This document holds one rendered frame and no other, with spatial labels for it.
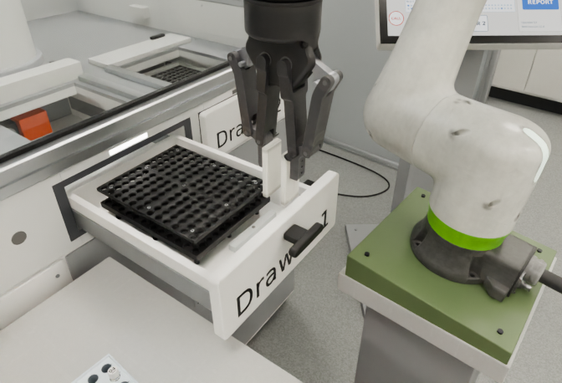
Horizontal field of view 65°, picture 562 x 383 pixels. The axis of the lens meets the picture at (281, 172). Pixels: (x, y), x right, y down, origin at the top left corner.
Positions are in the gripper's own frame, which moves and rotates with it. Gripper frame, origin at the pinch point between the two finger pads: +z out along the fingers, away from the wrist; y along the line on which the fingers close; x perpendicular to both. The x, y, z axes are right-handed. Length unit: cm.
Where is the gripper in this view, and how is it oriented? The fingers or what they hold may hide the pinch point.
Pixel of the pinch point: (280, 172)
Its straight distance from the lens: 52.6
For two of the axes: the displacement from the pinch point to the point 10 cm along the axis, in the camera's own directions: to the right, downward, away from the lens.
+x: 5.8, -4.4, 6.9
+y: 8.2, 3.2, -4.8
